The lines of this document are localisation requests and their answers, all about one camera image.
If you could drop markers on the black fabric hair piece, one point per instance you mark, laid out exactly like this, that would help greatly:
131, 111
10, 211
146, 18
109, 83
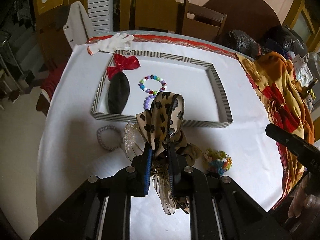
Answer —
118, 93

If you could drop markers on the leopard print bow scrunchie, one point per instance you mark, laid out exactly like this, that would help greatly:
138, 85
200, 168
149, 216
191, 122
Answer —
159, 126

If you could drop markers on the white coat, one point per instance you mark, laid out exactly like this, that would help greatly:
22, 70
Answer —
78, 28

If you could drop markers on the black plastic bag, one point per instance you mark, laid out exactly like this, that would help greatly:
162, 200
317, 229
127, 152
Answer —
239, 41

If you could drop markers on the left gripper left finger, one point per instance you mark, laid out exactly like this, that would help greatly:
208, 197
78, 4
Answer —
142, 164

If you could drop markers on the orange red floral blanket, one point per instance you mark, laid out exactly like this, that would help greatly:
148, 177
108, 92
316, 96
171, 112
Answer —
273, 79

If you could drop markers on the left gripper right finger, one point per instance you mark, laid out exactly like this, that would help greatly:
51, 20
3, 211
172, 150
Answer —
177, 175

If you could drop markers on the red satin bow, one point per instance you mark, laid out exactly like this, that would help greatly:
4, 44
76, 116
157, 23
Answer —
122, 63

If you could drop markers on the striped cardboard tray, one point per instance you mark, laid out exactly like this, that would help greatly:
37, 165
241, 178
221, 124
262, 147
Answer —
206, 103

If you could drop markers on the white louvered door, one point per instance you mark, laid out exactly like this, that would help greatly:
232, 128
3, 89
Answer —
100, 13

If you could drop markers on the person's right hand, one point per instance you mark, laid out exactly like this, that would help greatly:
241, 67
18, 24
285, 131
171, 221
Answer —
302, 200

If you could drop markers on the white glove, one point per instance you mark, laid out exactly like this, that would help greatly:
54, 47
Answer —
110, 45

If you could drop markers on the wooden chair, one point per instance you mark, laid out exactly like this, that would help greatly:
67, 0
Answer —
201, 22

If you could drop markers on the round brown table top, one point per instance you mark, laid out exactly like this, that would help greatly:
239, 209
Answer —
254, 17

